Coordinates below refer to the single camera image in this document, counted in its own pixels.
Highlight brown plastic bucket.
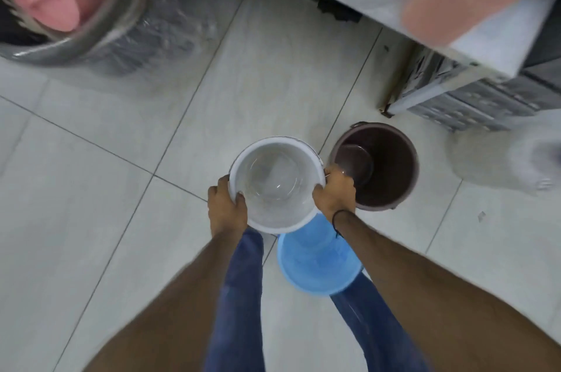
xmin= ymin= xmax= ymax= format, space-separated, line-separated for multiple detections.
xmin=329 ymin=121 xmax=420 ymax=213

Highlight black machine foot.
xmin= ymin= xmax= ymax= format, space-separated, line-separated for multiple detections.
xmin=317 ymin=0 xmax=363 ymax=24

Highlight person's right hand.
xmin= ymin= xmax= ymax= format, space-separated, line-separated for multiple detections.
xmin=311 ymin=164 xmax=356 ymax=226

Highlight white plastic bucket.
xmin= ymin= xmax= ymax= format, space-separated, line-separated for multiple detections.
xmin=228 ymin=136 xmax=328 ymax=235

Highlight person's left forearm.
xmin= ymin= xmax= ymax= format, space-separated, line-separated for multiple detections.
xmin=82 ymin=227 xmax=249 ymax=372

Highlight grey plastic crate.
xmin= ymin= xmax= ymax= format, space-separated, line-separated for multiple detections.
xmin=380 ymin=42 xmax=561 ymax=132

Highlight clear plastic mug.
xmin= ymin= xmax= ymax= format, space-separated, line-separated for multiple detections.
xmin=334 ymin=144 xmax=374 ymax=187

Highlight black wrist thread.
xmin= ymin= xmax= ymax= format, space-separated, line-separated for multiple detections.
xmin=332 ymin=209 xmax=356 ymax=239

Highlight person's right forearm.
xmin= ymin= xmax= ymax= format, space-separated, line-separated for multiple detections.
xmin=332 ymin=210 xmax=561 ymax=372

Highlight blue plastic bucket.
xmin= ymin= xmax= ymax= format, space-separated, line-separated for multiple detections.
xmin=277 ymin=212 xmax=364 ymax=297

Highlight person's blue jeans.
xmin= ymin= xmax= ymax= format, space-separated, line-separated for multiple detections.
xmin=202 ymin=227 xmax=428 ymax=372

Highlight person's left hand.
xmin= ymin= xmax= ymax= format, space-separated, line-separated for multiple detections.
xmin=207 ymin=175 xmax=249 ymax=237

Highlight steel drum with plastic wrap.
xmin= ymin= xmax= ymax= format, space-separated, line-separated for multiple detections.
xmin=0 ymin=0 xmax=218 ymax=77

